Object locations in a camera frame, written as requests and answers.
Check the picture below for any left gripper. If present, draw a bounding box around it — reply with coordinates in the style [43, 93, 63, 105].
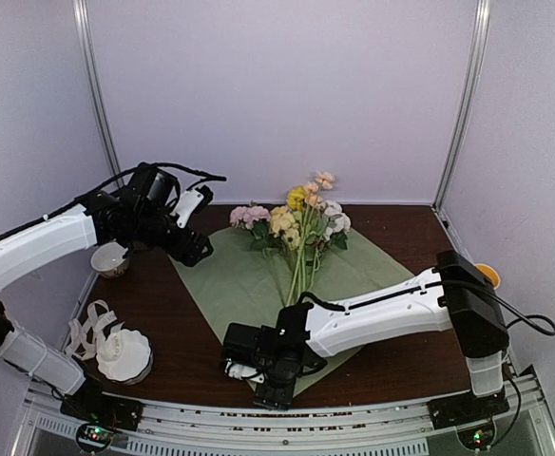
[132, 208, 213, 267]

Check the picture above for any green wrapping paper sheet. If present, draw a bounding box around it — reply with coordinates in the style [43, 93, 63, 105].
[170, 225, 416, 398]

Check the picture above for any cream fake flower bunch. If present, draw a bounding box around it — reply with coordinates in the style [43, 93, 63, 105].
[269, 206, 305, 306]

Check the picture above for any yellow fake flower stem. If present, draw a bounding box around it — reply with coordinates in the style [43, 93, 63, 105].
[286, 186, 308, 212]

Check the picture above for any pink fake flower stem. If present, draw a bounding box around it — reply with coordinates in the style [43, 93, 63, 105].
[229, 203, 276, 258]

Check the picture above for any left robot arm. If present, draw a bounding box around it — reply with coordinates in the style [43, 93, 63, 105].
[0, 162, 220, 422]

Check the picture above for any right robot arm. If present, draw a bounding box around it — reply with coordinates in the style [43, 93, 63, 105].
[221, 251, 509, 420]

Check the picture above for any peach fake flower stem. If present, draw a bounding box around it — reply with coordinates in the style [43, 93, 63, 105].
[293, 171, 335, 305]

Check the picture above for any small white bowl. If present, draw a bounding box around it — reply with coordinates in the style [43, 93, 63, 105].
[90, 242, 129, 278]

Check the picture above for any white scalloped dish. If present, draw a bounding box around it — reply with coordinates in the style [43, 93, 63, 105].
[96, 329, 153, 386]

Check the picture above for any white ribbon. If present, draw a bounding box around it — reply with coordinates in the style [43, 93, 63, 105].
[65, 299, 117, 361]

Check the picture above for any white patterned mug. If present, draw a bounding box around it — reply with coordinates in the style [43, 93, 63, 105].
[474, 263, 501, 289]

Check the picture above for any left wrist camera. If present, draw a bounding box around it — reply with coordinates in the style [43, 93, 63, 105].
[171, 185, 214, 229]

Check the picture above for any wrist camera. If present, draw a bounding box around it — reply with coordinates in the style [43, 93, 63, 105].
[171, 185, 214, 229]
[223, 359, 265, 384]

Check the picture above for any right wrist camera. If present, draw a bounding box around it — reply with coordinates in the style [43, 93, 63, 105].
[223, 359, 265, 384]

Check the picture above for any front aluminium rail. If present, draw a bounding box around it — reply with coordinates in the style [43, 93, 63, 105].
[7, 374, 555, 455]

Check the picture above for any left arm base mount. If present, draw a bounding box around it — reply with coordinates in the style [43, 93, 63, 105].
[51, 376, 144, 455]

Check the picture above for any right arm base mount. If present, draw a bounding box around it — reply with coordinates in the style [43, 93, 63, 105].
[427, 391, 510, 452]

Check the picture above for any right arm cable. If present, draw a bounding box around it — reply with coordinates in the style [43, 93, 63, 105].
[441, 277, 555, 337]

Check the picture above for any left aluminium frame post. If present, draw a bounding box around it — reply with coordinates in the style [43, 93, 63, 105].
[72, 0, 122, 176]

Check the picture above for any aluminium corner frame post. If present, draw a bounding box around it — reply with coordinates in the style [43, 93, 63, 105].
[432, 0, 491, 213]

